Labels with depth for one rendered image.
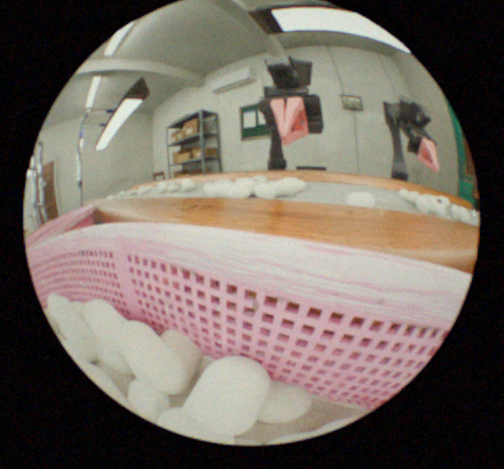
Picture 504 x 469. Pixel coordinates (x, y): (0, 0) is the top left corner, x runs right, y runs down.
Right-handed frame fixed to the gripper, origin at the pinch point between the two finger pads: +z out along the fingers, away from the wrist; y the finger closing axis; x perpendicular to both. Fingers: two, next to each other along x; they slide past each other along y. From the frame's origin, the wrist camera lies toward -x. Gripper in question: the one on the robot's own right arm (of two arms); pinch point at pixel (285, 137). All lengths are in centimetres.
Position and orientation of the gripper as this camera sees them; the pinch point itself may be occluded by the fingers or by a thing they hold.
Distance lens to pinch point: 20.6
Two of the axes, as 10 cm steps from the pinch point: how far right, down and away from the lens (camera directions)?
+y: 9.0, 0.8, -4.2
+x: 3.2, 5.2, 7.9
